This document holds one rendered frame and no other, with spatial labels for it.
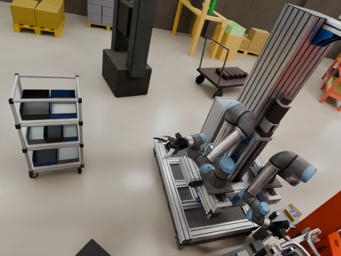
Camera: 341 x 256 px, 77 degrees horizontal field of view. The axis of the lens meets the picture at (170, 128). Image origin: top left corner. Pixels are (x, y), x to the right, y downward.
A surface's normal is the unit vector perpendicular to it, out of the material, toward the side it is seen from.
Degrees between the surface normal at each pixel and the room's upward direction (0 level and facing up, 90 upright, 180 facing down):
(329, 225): 90
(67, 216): 0
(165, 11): 90
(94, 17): 90
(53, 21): 90
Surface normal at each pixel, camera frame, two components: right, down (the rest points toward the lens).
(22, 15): 0.28, 0.67
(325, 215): -0.91, 0.07
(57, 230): 0.24, -0.74
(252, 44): 0.07, 0.66
